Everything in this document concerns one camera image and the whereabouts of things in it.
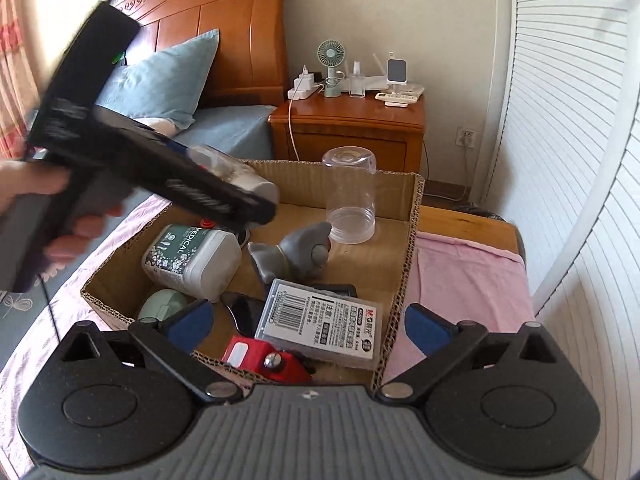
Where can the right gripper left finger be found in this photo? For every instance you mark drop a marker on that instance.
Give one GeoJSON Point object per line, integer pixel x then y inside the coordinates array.
{"type": "Point", "coordinates": [170, 342]}

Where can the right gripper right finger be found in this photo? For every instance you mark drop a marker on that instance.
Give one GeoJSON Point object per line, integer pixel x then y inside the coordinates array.
{"type": "Point", "coordinates": [444, 345]}

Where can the light blue oval case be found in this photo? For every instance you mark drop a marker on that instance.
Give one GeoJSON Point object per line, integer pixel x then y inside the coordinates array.
{"type": "Point", "coordinates": [162, 304]}

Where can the white green medical bottle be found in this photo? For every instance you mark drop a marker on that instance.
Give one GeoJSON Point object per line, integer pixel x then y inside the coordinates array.
{"type": "Point", "coordinates": [194, 261]}

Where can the black oval glossy object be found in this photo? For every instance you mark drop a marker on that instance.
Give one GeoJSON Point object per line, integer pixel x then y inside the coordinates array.
{"type": "Point", "coordinates": [245, 311]}

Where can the red toy train block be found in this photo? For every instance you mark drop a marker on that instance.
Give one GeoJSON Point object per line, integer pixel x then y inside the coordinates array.
{"type": "Point", "coordinates": [261, 358]}

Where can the clear plastic labelled case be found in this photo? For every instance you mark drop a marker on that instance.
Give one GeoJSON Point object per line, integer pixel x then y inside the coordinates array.
{"type": "Point", "coordinates": [321, 325]}

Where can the yellow capsule bottle silver cap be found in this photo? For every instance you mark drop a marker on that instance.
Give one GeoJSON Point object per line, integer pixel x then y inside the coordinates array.
{"type": "Point", "coordinates": [233, 171]}

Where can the grey cat figurine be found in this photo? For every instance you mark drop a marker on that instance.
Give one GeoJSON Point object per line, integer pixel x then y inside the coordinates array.
{"type": "Point", "coordinates": [299, 257]}

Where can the clear plastic jar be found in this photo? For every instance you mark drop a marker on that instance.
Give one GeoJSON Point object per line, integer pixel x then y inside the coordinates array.
{"type": "Point", "coordinates": [349, 189]}

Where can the black remote device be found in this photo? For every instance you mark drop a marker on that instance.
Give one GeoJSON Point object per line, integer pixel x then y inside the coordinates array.
{"type": "Point", "coordinates": [345, 290]}

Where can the person's left hand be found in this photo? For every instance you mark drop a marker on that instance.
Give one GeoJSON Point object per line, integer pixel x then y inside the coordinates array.
{"type": "Point", "coordinates": [22, 178]}

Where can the pink cloth cover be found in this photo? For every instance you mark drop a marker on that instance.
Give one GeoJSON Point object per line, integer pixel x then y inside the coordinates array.
{"type": "Point", "coordinates": [464, 267]}

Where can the blue pillow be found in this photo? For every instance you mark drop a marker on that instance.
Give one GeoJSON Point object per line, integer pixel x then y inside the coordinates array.
{"type": "Point", "coordinates": [166, 85]}

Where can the blue grey bed sheet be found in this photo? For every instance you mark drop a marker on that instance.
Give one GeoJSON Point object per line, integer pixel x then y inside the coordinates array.
{"type": "Point", "coordinates": [240, 131]}

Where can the brown cardboard box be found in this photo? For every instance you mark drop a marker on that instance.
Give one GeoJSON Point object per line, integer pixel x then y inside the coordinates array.
{"type": "Point", "coordinates": [378, 268]}

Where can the wooden nightstand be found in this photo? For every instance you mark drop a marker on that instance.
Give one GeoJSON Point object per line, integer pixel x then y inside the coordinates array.
{"type": "Point", "coordinates": [306, 129]}

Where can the white power strip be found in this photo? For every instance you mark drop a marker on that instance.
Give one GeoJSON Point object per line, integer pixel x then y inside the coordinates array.
{"type": "Point", "coordinates": [304, 85]}

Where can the green mini desk fan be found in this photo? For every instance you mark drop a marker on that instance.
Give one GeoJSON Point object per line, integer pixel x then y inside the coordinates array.
{"type": "Point", "coordinates": [331, 54]}

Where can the white remote control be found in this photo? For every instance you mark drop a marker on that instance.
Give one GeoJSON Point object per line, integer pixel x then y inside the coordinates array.
{"type": "Point", "coordinates": [400, 98]}

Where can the clear small spray bottle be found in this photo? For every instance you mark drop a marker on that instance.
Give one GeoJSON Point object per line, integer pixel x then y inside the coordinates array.
{"type": "Point", "coordinates": [357, 83]}

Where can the white router box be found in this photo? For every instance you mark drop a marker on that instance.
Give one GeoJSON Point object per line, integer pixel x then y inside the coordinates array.
{"type": "Point", "coordinates": [372, 82]}

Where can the white smart display clock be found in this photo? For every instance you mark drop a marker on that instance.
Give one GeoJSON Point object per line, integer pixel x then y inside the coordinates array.
{"type": "Point", "coordinates": [396, 72]}

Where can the wall power outlet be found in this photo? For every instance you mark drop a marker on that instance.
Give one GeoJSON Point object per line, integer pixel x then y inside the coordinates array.
{"type": "Point", "coordinates": [465, 138]}

